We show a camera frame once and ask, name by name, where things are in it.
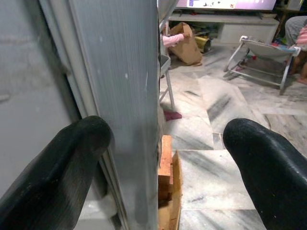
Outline grey baby bouncer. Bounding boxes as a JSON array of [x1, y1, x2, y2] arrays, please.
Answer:
[[223, 35, 302, 95]]

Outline gold metal can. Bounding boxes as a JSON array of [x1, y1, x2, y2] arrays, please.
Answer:
[[194, 35, 212, 53]]

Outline grey fridge cabinet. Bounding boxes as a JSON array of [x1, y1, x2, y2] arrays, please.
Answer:
[[0, 0, 82, 230]]

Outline seated person in grey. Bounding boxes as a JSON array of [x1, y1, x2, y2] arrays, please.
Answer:
[[284, 16, 307, 85]]

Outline white television cabinet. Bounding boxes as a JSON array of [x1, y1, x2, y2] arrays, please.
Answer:
[[167, 11, 280, 46]]

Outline grey fridge door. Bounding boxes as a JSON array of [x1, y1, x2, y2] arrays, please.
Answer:
[[39, 0, 161, 230]]

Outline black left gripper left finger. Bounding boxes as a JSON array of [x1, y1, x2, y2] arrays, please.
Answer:
[[0, 115, 115, 230]]

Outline grey folding chair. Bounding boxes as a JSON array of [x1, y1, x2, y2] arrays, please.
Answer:
[[158, 0, 176, 109]]

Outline brown paper bag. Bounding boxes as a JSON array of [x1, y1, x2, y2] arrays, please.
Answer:
[[169, 22, 203, 66]]

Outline wooden fridge stand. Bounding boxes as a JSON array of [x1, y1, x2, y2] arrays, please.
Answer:
[[157, 135, 183, 230]]

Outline flat screen television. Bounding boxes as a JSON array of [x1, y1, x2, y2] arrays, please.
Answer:
[[175, 0, 278, 12]]

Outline child in pink clothes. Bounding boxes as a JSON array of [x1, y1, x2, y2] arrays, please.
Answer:
[[162, 33, 192, 48]]

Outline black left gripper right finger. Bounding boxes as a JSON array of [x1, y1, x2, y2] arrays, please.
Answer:
[[222, 117, 307, 230]]

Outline maroon cloth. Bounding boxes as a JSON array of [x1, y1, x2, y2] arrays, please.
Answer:
[[163, 109, 183, 121]]

